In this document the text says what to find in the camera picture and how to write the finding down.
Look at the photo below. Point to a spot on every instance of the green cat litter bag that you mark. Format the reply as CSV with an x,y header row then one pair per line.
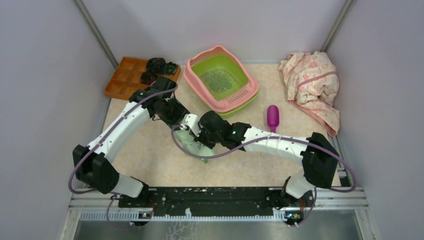
x,y
186,141

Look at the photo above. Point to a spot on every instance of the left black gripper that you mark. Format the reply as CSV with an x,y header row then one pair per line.
x,y
181,111

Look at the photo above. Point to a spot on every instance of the green litter pellets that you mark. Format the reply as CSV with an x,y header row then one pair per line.
x,y
218,81

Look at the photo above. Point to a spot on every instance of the black round part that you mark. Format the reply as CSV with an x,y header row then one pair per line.
x,y
156,65

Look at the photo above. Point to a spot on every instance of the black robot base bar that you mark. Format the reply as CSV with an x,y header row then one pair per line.
x,y
215,201

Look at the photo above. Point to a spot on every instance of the orange compartment tray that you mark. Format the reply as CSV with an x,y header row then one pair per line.
x,y
127,78

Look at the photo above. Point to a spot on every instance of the black part with green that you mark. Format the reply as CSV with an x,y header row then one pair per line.
x,y
170,68

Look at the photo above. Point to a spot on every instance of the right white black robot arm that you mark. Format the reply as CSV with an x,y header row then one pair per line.
x,y
317,158

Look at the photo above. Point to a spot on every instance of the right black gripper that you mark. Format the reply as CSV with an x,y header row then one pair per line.
x,y
198,137

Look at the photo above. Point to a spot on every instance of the cream pink printed jacket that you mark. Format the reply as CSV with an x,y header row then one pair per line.
x,y
312,85

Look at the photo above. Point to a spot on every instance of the purple plastic scoop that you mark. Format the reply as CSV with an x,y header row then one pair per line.
x,y
273,118

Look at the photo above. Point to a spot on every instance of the black small part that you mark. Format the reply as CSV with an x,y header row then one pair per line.
x,y
147,78

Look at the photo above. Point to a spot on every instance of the green and pink litter box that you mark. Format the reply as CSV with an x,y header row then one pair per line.
x,y
228,103

